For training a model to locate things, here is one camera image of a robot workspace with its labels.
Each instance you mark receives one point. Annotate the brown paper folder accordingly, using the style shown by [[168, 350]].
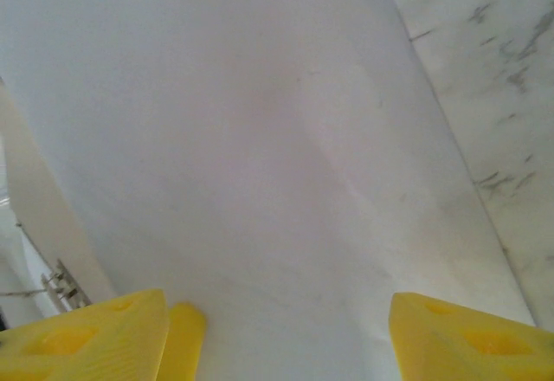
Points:
[[43, 190]]

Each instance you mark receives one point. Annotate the metal folder fastener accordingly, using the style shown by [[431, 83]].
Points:
[[65, 286]]

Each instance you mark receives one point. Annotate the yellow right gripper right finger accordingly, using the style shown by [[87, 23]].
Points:
[[467, 342]]

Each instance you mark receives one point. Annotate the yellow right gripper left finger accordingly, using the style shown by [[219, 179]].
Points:
[[78, 342]]

